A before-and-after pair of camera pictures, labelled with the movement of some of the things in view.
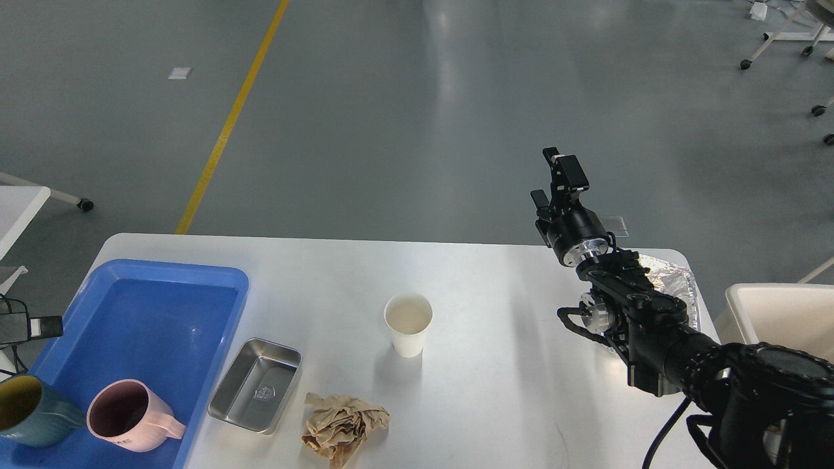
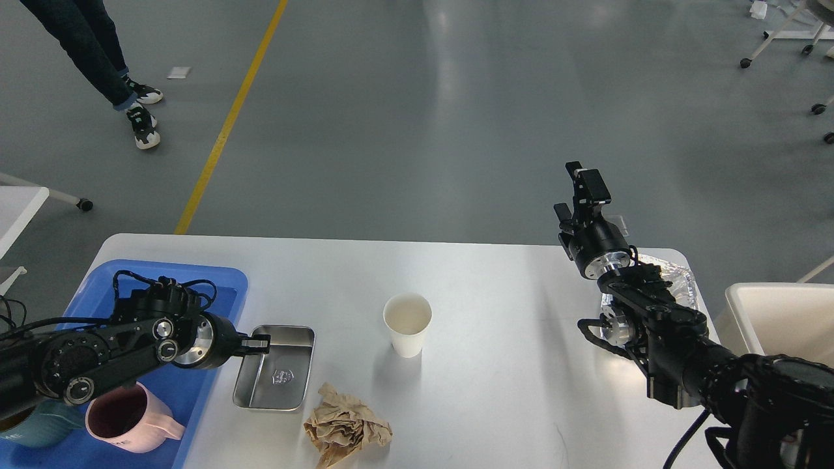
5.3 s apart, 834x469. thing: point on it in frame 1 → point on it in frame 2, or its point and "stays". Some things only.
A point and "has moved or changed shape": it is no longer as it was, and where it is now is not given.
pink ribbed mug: [129, 413] stays
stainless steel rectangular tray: [257, 387] has moved or changed shape
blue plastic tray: [167, 324] stays
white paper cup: [408, 316] stays
